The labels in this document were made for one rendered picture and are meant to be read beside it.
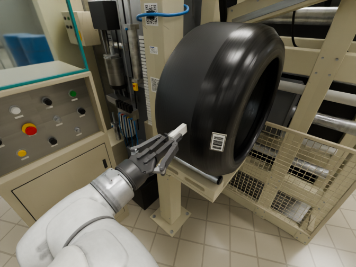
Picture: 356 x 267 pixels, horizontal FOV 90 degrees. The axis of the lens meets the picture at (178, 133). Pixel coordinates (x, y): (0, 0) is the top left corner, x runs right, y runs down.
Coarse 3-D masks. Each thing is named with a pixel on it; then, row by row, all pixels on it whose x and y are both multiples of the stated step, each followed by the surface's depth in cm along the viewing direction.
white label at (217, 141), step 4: (212, 132) 51; (212, 136) 51; (216, 136) 51; (220, 136) 51; (224, 136) 50; (212, 140) 52; (216, 140) 52; (220, 140) 51; (224, 140) 51; (212, 144) 53; (216, 144) 52; (220, 144) 52; (224, 144) 52; (212, 148) 53; (216, 148) 53; (220, 148) 53
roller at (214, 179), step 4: (176, 160) 91; (180, 160) 89; (184, 164) 88; (188, 164) 86; (192, 168) 85; (196, 168) 84; (200, 172) 83; (204, 176) 82; (208, 176) 80; (212, 176) 79; (216, 176) 79; (220, 176) 78; (212, 180) 79; (216, 180) 78; (220, 180) 79
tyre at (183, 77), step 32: (192, 32) 59; (224, 32) 54; (256, 32) 51; (192, 64) 53; (224, 64) 48; (256, 64) 49; (160, 96) 60; (192, 96) 52; (224, 96) 48; (256, 96) 94; (160, 128) 64; (192, 128) 54; (224, 128) 51; (256, 128) 88; (192, 160) 63; (224, 160) 59
